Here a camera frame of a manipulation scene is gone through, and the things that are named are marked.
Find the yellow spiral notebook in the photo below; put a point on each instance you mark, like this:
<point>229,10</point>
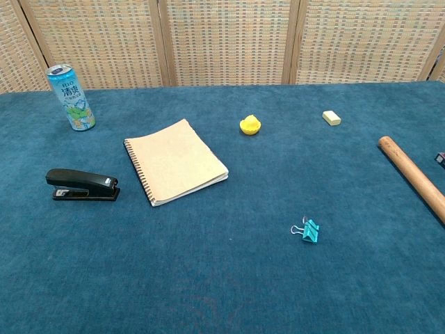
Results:
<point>175,160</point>

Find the black stapler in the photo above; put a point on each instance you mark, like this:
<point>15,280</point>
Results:
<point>81,181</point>

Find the yellow rubber duck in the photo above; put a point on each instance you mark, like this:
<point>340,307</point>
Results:
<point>250,124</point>

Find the blue table cloth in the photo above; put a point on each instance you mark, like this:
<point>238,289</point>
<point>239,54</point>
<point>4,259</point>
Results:
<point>222,243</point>

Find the teal binder clip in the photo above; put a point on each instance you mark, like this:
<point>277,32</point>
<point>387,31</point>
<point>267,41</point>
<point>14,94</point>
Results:
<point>309,231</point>

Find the pale yellow eraser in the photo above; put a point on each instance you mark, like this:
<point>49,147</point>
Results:
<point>331,118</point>

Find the woven bamboo folding screen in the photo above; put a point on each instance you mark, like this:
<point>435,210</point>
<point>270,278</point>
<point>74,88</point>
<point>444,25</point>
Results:
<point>222,38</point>

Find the light blue drink can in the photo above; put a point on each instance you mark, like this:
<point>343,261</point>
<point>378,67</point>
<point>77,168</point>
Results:
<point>72,101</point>

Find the wooden rolling pin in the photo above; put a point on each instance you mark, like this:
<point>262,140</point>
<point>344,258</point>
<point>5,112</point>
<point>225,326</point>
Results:
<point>413,174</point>

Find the small dark box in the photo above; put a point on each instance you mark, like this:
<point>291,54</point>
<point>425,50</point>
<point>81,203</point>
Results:
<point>440,157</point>

